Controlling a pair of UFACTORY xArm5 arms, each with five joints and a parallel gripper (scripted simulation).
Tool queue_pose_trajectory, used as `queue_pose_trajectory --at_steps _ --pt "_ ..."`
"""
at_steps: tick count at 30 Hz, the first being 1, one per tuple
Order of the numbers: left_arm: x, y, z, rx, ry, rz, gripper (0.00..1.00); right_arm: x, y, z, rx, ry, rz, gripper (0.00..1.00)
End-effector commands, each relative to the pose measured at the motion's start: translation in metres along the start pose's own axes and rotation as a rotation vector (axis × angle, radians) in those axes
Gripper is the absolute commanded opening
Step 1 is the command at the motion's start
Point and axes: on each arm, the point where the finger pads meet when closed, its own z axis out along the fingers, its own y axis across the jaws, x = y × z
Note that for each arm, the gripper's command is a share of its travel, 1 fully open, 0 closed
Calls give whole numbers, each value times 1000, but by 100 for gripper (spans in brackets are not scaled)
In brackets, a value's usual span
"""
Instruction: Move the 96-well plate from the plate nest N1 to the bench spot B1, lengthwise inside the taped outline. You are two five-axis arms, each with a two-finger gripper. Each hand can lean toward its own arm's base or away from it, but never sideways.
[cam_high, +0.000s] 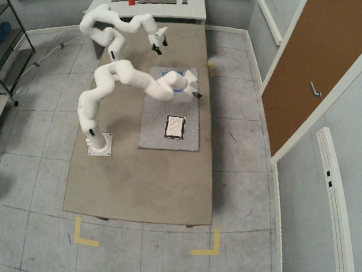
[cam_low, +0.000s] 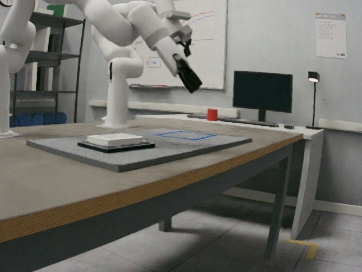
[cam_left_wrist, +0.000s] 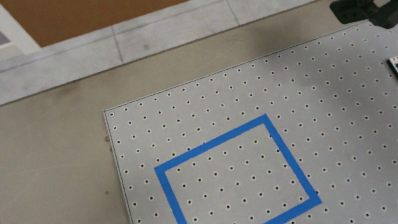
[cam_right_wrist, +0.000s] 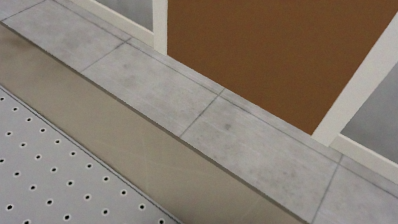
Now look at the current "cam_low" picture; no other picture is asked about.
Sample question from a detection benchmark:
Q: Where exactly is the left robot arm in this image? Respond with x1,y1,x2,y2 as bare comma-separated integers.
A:
91,0,191,128

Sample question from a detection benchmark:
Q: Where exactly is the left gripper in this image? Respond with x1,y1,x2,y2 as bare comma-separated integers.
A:
162,17,192,57

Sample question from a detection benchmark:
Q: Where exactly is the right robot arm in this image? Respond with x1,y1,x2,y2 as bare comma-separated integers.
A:
0,0,193,137

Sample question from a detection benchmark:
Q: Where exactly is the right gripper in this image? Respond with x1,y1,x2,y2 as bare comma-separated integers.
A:
151,35,203,94

